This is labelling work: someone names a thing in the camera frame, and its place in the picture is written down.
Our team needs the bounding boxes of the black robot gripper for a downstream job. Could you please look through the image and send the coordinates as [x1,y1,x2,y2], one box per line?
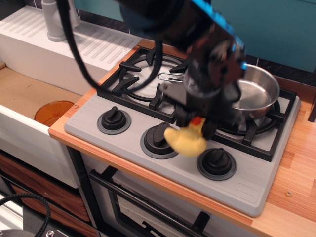
[160,71,247,140]

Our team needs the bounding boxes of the yellow stuffed duck toy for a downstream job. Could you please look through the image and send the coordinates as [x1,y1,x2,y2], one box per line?
[164,116,207,157]

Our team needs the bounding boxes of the stainless steel saucepan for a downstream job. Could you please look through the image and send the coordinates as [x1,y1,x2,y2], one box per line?
[165,64,280,120]

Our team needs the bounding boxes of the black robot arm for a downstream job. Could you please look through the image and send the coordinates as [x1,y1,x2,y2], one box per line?
[119,0,246,139]

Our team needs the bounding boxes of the grey toy stove top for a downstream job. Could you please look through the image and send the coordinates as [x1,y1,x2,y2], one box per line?
[64,54,301,216]

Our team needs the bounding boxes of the black right stove knob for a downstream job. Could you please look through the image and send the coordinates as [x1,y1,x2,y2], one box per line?
[197,148,237,181]

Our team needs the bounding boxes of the black stove knob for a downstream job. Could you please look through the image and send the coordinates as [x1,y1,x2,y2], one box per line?
[197,148,237,181]
[140,122,178,159]
[97,106,131,135]

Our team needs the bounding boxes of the black middle stove knob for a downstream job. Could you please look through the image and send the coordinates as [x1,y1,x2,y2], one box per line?
[140,122,178,159]

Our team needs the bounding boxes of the black left stove knob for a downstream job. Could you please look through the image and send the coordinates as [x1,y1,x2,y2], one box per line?
[97,106,131,135]

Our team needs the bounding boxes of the black right burner grate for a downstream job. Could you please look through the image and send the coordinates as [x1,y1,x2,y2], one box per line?
[211,88,300,161]

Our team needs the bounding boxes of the black burner grate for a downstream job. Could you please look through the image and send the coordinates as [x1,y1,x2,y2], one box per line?
[211,88,300,161]
[97,47,188,123]

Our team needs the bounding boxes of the black left burner grate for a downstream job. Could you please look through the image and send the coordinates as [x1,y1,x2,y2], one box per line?
[97,47,188,123]

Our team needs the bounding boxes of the grey oven door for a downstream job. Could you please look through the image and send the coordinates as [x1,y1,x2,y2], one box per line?
[82,154,254,237]

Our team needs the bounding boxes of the orange plastic sink drain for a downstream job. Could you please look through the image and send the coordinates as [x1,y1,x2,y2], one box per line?
[34,100,74,127]

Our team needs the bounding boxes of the wooden drawer fronts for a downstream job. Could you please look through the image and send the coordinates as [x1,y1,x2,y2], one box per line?
[0,151,98,237]

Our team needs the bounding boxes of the white toy sink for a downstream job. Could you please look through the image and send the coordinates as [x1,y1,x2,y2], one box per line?
[0,5,144,190]

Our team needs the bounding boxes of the grey toy faucet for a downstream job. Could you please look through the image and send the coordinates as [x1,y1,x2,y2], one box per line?
[41,0,80,42]

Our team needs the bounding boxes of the black oven door handle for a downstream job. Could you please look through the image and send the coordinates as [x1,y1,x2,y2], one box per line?
[88,166,210,237]

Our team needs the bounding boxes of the black blue arm cable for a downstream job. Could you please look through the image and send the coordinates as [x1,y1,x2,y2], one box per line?
[56,0,163,93]

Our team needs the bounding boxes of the black braided cable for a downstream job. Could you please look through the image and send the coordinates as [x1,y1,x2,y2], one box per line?
[0,193,51,237]

